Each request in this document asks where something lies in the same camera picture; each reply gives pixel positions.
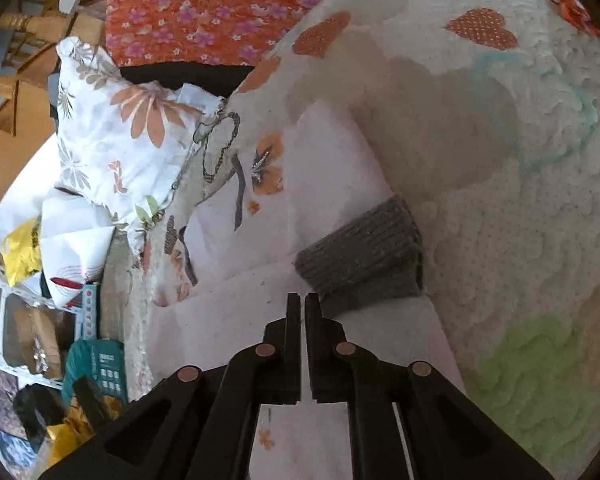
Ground white floral pillow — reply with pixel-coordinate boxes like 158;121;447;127
55;36;231;256

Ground cream quilted heart-print bedspread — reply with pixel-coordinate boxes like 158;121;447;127
125;0;600;480

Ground white floral sweater grey cuffs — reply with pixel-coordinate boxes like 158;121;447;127
147;99;468;480

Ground wooden chair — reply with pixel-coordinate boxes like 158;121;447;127
0;0;113;196

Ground teal box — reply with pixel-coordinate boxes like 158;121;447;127
62;337;128;406

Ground white plastic bag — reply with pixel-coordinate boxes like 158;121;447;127
39;195;116;311

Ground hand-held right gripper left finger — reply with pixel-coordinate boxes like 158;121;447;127
37;293;302;480

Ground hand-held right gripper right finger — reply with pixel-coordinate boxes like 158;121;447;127
305;293;556;480

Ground yellow plastic bag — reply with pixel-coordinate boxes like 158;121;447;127
2;217;43;288

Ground orange floral cloth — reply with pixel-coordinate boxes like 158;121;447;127
105;0;381;68

